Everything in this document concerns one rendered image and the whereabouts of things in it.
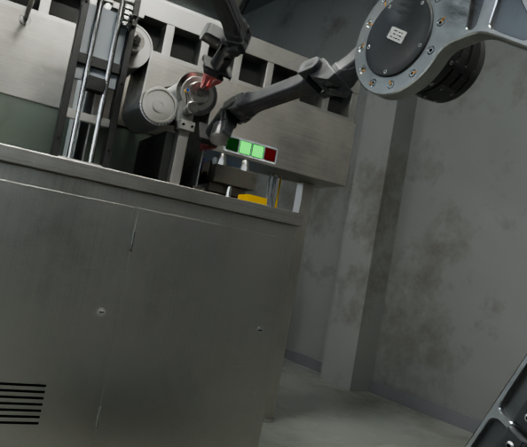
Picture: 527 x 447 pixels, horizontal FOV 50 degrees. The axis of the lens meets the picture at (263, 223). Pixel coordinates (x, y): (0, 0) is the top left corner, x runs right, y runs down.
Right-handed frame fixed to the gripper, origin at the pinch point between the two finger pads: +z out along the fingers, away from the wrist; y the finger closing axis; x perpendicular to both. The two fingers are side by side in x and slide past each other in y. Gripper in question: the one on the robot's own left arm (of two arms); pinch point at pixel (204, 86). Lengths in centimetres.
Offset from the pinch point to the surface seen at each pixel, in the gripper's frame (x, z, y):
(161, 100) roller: -4.0, 8.9, -11.2
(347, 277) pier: 58, 126, 187
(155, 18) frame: 47.1, 9.3, -12.8
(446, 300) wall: 15, 75, 212
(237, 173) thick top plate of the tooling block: -18.5, 14.9, 20.0
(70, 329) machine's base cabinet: -77, 37, -25
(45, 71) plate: 20, 33, -44
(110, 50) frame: -7.3, -2.6, -33.4
